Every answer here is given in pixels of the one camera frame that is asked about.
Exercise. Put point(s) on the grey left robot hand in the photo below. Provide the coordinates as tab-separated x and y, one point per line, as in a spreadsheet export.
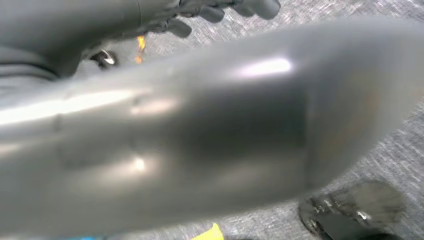
198	132

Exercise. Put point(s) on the orange floor tape marking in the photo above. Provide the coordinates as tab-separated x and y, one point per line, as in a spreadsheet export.
140	49

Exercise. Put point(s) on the yellow floor tape marking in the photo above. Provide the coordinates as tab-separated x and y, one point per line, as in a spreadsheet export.
210	233

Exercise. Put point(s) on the black round knob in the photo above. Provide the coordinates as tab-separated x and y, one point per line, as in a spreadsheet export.
104	59

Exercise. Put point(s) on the black left robot foot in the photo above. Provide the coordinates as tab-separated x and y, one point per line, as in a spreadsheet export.
357	212

